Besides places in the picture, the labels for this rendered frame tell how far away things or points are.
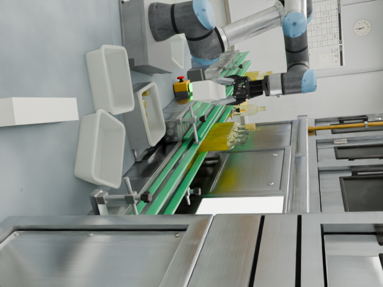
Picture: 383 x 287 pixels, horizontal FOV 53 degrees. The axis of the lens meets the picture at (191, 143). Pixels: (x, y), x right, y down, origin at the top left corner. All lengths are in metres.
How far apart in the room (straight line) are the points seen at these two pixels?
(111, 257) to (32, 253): 0.17
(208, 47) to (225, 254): 1.08
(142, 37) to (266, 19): 0.51
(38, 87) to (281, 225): 0.72
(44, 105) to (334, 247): 0.72
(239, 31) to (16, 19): 0.88
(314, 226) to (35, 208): 0.69
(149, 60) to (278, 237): 1.00
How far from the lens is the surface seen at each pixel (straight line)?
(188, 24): 1.54
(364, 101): 7.83
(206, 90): 1.29
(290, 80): 1.31
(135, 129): 1.47
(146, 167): 1.46
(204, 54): 1.61
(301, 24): 1.31
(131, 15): 1.57
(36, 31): 1.15
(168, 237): 0.73
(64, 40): 1.24
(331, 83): 7.68
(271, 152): 1.88
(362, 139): 2.06
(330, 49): 7.54
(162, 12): 1.56
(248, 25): 1.65
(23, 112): 0.96
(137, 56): 1.52
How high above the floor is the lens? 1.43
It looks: 18 degrees down
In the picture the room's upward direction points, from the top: 86 degrees clockwise
